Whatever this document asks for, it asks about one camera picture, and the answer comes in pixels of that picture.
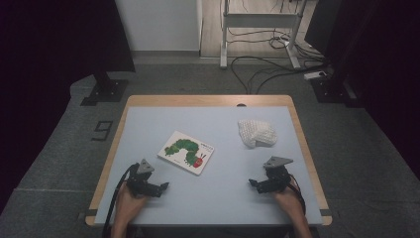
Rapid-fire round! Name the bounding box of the white power strip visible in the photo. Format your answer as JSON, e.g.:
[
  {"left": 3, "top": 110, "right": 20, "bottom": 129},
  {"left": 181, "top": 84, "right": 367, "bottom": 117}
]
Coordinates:
[{"left": 303, "top": 70, "right": 328, "bottom": 81}]

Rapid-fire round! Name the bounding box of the right hand-held gripper black cable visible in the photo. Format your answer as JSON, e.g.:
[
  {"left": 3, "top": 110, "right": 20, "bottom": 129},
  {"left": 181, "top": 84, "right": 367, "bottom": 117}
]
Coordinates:
[{"left": 286, "top": 174, "right": 307, "bottom": 216}]

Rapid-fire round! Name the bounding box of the person's left hand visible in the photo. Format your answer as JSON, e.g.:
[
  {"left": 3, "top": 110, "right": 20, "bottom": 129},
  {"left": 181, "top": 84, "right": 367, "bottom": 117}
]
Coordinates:
[{"left": 113, "top": 184, "right": 148, "bottom": 227}]

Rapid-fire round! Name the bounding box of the dark curtain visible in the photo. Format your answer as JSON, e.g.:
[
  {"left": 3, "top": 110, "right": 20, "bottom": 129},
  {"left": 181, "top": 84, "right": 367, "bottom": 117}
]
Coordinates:
[
  {"left": 325, "top": 0, "right": 420, "bottom": 181},
  {"left": 0, "top": 0, "right": 137, "bottom": 212}
]

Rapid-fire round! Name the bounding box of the white knitted cloth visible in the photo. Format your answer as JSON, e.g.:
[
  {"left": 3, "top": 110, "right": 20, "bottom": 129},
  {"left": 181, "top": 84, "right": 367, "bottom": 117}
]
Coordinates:
[{"left": 237, "top": 119, "right": 278, "bottom": 149}]

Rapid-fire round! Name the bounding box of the hand-held gripper black cable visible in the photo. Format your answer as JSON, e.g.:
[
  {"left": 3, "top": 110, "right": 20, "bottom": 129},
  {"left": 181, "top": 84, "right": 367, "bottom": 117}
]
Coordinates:
[
  {"left": 286, "top": 174, "right": 307, "bottom": 216},
  {"left": 102, "top": 163, "right": 141, "bottom": 238}
]

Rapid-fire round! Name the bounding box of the dark flat panel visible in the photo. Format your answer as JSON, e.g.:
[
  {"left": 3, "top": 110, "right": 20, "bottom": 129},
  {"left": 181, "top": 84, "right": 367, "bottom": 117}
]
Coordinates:
[{"left": 304, "top": 0, "right": 335, "bottom": 58}]

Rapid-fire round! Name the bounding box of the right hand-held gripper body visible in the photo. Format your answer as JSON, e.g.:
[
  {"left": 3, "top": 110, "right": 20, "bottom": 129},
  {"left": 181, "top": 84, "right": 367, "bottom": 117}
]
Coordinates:
[{"left": 262, "top": 156, "right": 294, "bottom": 193}]

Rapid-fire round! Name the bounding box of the caterpillar picture board book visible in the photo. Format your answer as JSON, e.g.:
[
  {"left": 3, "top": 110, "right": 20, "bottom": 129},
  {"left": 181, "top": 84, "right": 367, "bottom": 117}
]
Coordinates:
[{"left": 157, "top": 130, "right": 216, "bottom": 177}]

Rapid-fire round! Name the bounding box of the left hand-held gripper black cable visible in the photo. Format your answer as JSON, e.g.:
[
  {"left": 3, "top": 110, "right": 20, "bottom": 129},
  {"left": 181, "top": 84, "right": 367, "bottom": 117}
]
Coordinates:
[{"left": 102, "top": 163, "right": 141, "bottom": 238}]

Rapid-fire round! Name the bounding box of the person's right hand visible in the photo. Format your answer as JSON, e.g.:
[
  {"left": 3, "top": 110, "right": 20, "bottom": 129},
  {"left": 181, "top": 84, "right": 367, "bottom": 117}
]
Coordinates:
[{"left": 273, "top": 184, "right": 305, "bottom": 219}]

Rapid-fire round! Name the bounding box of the tangle of black cables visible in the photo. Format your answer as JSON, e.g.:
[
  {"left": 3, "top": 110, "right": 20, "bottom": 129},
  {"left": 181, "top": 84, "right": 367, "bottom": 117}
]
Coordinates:
[{"left": 226, "top": 28, "right": 326, "bottom": 63}]

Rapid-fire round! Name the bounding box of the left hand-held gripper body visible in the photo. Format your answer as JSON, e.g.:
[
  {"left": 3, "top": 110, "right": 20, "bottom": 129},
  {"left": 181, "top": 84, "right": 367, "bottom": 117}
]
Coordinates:
[{"left": 127, "top": 159, "right": 157, "bottom": 198}]

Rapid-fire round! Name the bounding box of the white metal desk frame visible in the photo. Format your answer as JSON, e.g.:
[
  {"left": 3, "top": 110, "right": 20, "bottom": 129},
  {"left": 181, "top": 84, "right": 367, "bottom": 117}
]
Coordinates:
[{"left": 219, "top": 0, "right": 308, "bottom": 69}]

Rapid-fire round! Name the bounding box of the black floor cable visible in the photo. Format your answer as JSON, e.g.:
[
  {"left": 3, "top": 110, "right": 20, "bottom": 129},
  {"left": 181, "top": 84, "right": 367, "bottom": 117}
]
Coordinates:
[{"left": 230, "top": 55, "right": 331, "bottom": 95}]

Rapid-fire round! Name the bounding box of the black metal stand base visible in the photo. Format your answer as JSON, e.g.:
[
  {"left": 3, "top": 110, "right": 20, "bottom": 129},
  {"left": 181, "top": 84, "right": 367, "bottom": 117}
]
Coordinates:
[
  {"left": 310, "top": 76, "right": 365, "bottom": 108},
  {"left": 79, "top": 70, "right": 130, "bottom": 107}
]

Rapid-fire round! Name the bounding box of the wooden table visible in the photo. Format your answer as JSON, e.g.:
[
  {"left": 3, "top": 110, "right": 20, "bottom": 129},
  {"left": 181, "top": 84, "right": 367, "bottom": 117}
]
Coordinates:
[{"left": 84, "top": 94, "right": 333, "bottom": 227}]

